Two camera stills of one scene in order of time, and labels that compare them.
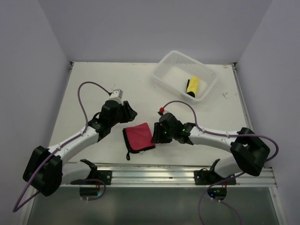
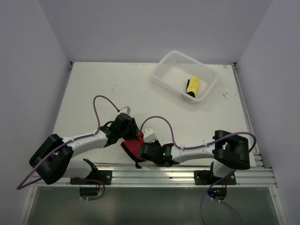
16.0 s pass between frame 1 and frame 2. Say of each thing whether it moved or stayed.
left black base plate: stayed
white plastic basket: stayed
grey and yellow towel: stayed
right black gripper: moved
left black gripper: moved
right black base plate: stayed
